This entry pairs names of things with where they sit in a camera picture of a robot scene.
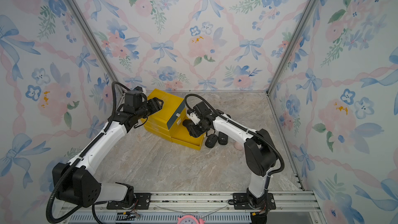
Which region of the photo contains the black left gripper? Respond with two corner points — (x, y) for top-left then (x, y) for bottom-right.
(138, 97), (164, 121)

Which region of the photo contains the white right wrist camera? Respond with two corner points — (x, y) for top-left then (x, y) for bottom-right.
(187, 110), (201, 125)

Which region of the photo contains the black corrugated cable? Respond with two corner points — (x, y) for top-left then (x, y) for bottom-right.
(184, 93), (285, 175)
(46, 81), (131, 224)

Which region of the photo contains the aluminium corner frame post right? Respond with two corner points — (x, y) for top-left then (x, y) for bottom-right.
(267, 0), (319, 96)

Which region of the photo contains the teal blue drawer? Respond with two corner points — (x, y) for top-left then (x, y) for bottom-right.
(166, 107), (186, 130)

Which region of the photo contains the black corrugated right cable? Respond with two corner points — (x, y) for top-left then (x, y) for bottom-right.
(184, 93), (285, 175)

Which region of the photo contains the black corrugated left cable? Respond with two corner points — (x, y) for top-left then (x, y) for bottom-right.
(46, 81), (131, 224)

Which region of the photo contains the aluminium corner frame post left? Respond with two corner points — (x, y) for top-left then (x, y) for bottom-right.
(65, 0), (119, 82)

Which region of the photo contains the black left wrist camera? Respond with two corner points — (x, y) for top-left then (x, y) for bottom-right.
(123, 86), (147, 112)

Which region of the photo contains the yellow plastic drawer cabinet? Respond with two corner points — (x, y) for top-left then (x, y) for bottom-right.
(144, 89), (186, 142)

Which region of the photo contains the pink round clock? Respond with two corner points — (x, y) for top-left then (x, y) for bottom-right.
(177, 215), (205, 224)

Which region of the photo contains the yellow drawer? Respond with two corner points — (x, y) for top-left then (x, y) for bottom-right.
(171, 117), (205, 150)

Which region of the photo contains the aluminium corner frame post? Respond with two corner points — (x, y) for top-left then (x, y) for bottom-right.
(267, 0), (319, 96)
(65, 0), (119, 82)

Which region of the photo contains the black computer mouse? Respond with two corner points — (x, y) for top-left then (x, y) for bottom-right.
(218, 132), (229, 145)
(205, 134), (218, 148)

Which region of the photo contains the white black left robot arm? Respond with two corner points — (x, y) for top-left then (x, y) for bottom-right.
(51, 97), (164, 209)

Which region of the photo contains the pink computer mouse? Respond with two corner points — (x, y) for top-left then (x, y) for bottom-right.
(234, 142), (244, 150)

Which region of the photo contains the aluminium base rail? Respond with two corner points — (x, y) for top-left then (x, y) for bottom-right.
(58, 188), (326, 224)

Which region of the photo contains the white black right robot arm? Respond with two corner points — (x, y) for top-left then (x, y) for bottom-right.
(182, 112), (279, 210)

